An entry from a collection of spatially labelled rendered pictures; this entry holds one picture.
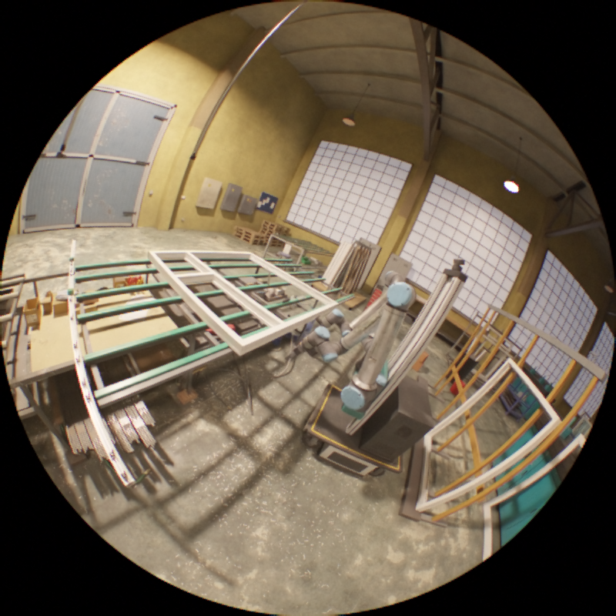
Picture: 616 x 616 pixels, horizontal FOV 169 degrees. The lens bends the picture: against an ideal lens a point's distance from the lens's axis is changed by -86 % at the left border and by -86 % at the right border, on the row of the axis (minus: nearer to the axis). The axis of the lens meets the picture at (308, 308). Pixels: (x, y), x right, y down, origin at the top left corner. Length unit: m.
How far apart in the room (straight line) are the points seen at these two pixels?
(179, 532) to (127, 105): 7.82
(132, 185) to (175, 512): 7.12
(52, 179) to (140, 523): 6.96
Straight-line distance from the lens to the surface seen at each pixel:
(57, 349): 1.61
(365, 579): 1.99
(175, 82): 7.90
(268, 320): 1.50
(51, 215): 7.24
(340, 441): 1.76
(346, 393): 1.19
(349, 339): 1.30
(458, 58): 8.02
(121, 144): 7.12
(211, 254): 2.53
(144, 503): 1.68
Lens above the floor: 1.62
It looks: 22 degrees down
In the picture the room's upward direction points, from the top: 24 degrees clockwise
